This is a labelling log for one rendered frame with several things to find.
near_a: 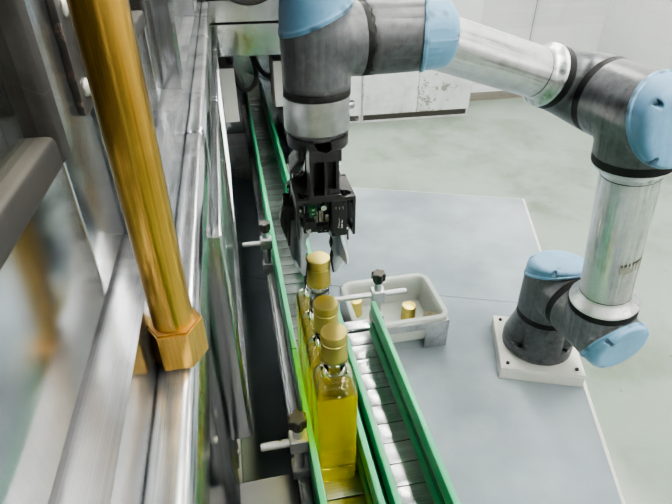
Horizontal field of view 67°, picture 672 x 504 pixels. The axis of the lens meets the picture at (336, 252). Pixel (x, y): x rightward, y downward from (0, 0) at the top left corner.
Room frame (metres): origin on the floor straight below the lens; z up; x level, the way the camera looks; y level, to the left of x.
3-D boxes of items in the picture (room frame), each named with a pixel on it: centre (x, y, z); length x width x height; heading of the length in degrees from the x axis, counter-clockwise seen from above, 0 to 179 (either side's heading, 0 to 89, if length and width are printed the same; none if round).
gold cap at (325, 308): (0.53, 0.01, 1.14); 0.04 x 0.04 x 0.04
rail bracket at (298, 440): (0.46, 0.08, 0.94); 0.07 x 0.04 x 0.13; 101
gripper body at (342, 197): (0.56, 0.02, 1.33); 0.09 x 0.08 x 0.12; 11
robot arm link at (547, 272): (0.84, -0.46, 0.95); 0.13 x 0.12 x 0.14; 17
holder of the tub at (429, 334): (0.93, -0.11, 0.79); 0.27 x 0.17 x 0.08; 101
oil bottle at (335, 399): (0.47, 0.00, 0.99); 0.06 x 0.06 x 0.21; 11
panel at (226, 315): (0.89, 0.22, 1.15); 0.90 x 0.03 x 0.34; 11
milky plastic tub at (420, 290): (0.94, -0.13, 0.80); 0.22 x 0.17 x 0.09; 101
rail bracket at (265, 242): (1.00, 0.18, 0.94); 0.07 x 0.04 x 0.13; 101
